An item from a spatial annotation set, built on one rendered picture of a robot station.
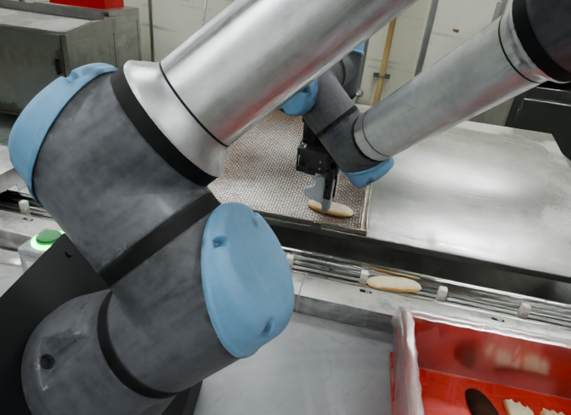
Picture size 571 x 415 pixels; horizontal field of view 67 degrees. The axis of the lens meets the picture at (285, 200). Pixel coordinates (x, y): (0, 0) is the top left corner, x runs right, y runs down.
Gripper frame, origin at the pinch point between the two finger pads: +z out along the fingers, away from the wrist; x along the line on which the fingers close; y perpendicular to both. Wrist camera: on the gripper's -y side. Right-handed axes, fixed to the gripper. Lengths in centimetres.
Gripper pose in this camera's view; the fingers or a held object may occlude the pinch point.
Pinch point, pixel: (330, 202)
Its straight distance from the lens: 90.7
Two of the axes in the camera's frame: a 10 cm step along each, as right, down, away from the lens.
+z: -0.5, 7.8, 6.3
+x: -3.1, 5.9, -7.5
